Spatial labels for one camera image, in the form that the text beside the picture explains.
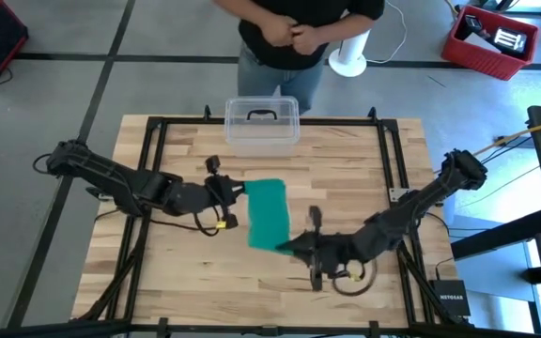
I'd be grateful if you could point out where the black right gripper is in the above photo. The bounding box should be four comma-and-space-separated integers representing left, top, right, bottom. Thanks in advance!
275, 205, 362, 292

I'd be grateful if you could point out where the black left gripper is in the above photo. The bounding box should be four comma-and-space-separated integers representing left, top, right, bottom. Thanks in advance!
175, 154, 247, 231

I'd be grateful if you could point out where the green elastic bandage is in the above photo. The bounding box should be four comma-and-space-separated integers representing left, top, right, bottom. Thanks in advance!
243, 177, 295, 257

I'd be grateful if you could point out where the clear plastic storage box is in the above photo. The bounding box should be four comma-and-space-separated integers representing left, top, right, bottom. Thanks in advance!
225, 100, 300, 159

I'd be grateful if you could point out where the person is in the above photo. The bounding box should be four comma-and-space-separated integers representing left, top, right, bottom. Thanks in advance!
212, 0, 387, 116

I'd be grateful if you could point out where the black Netgear router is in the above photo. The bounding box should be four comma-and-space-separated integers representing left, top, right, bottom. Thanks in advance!
428, 279, 471, 318

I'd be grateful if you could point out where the black metal crossbar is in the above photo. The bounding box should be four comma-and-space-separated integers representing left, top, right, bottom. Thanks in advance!
451, 207, 541, 261

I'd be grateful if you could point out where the red plastic crate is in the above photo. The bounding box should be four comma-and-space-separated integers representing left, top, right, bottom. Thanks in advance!
441, 4, 540, 82

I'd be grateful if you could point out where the small black device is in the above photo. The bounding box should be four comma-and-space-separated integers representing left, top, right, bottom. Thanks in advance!
463, 13, 484, 35

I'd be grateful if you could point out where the black device with white stripes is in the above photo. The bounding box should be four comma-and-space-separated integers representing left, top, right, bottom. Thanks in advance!
492, 26, 529, 59

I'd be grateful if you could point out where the black metal table frame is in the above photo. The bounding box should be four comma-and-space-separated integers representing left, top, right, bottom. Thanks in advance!
70, 105, 476, 338

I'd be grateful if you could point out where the black cable bundle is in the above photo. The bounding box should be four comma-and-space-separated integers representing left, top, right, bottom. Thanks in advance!
394, 243, 455, 325
80, 218, 152, 325

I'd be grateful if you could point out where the yellow cable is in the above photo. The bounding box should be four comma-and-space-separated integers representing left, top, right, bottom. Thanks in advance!
471, 115, 541, 157

